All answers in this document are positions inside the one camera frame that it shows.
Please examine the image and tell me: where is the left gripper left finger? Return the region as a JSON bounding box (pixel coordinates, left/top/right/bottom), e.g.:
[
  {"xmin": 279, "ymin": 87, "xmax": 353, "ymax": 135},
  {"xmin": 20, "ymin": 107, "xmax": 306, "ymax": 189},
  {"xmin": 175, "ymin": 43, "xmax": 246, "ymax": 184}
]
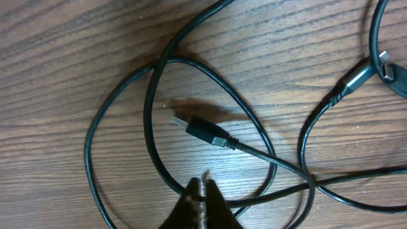
[{"xmin": 159, "ymin": 177, "xmax": 200, "ymax": 229}]

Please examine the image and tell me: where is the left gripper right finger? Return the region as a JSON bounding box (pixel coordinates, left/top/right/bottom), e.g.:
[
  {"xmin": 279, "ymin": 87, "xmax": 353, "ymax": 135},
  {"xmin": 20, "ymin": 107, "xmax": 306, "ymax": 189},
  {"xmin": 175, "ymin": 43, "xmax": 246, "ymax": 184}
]
[{"xmin": 205, "ymin": 179, "xmax": 243, "ymax": 229}]

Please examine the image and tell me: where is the black cable with barrel plug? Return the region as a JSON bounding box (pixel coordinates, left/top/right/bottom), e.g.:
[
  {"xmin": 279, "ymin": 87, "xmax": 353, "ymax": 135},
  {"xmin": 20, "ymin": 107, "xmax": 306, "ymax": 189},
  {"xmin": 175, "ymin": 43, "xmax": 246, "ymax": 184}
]
[{"xmin": 83, "ymin": 0, "xmax": 315, "ymax": 229}]

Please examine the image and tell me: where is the black cable with silver plug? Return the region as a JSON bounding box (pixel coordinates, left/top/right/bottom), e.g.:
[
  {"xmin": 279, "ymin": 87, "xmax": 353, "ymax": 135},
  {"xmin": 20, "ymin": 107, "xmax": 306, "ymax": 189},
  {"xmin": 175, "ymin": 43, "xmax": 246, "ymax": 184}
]
[{"xmin": 297, "ymin": 50, "xmax": 407, "ymax": 214}]

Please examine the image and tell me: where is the black USB cable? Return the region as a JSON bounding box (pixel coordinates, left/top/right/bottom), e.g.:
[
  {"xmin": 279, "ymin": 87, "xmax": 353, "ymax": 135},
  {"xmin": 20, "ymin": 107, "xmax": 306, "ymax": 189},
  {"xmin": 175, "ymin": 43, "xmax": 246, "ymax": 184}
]
[{"xmin": 368, "ymin": 0, "xmax": 407, "ymax": 99}]

